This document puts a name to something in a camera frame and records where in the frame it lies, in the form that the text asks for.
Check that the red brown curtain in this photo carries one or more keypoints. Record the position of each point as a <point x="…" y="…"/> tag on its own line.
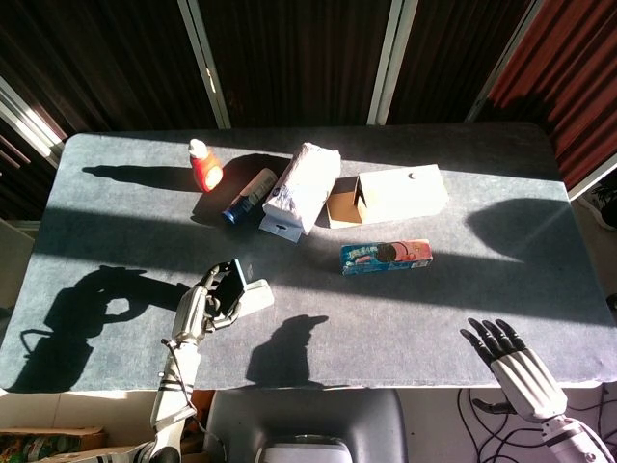
<point x="573" y="72"/>

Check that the red ketchup bottle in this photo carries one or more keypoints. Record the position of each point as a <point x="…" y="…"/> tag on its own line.
<point x="206" y="170"/>

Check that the white phone stand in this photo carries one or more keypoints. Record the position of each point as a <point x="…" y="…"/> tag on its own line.
<point x="258" y="296"/>

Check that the brown cardboard box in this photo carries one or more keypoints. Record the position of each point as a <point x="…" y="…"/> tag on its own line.
<point x="72" y="446"/>

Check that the blue cookie box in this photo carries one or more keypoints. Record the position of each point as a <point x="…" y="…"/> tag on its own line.
<point x="385" y="258"/>

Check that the blue capped cylindrical can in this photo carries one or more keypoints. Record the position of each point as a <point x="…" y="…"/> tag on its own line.
<point x="248" y="195"/>

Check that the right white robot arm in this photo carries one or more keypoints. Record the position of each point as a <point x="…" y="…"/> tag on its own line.
<point x="573" y="441"/>

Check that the open white cardboard box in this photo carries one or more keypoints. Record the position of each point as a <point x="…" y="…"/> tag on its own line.
<point x="400" y="193"/>

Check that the grey robot torso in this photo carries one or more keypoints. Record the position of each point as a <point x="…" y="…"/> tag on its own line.
<point x="303" y="424"/>

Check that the blue grey table cloth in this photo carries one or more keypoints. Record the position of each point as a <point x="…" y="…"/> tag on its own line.
<point x="385" y="337"/>

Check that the white tissue pack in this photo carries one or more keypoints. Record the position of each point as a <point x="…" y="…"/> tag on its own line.
<point x="301" y="185"/>

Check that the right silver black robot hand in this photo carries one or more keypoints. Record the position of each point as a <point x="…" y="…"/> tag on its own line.
<point x="525" y="381"/>

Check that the orange device under table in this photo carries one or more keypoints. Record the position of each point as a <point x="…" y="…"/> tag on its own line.
<point x="202" y="405"/>

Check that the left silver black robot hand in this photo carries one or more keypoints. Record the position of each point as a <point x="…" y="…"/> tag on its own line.
<point x="193" y="308"/>

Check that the black smartphone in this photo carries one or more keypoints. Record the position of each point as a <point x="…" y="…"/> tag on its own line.
<point x="230" y="289"/>

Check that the white window frame post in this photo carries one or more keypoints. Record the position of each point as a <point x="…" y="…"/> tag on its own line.
<point x="506" y="58"/>
<point x="390" y="62"/>
<point x="205" y="62"/>
<point x="24" y="120"/>
<point x="595" y="178"/>

